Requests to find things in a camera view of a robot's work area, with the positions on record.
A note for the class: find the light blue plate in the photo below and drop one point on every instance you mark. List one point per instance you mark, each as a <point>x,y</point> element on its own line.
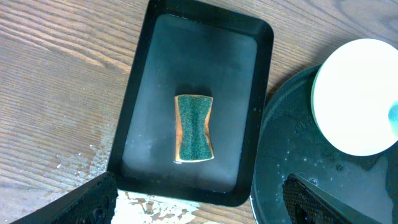
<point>354,97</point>

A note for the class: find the green and orange sponge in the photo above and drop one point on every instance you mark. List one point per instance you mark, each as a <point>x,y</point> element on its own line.
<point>192,133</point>

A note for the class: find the black rectangular tray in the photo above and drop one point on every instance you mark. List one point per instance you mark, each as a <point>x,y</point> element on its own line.
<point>194,48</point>

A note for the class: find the round black tray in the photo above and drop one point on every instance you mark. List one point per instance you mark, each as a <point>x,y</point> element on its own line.
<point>291,143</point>

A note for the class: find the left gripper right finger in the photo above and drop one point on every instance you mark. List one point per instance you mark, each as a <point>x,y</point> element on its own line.
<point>308,204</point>

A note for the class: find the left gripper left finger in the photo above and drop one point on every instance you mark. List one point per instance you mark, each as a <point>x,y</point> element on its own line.
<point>92,203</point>

